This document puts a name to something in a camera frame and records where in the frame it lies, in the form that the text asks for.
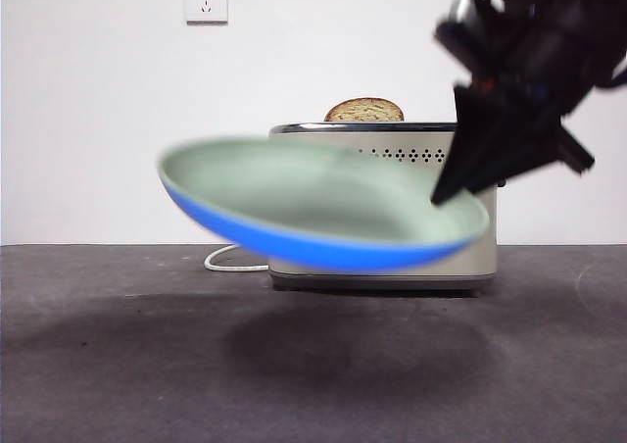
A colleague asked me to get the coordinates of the pale green round plate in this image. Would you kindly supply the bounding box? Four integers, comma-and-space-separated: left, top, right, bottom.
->
156, 136, 492, 274

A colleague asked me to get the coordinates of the small brown bread slice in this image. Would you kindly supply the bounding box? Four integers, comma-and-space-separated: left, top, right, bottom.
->
322, 97, 406, 123

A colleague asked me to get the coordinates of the cream two-slot toaster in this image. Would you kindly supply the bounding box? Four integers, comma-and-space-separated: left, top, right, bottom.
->
267, 121, 501, 298

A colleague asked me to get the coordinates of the white toaster power cable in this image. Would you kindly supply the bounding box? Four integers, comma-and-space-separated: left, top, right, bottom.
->
204, 244, 271, 273

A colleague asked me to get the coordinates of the white wall socket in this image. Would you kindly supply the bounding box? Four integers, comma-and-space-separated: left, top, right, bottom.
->
184, 0, 229, 26

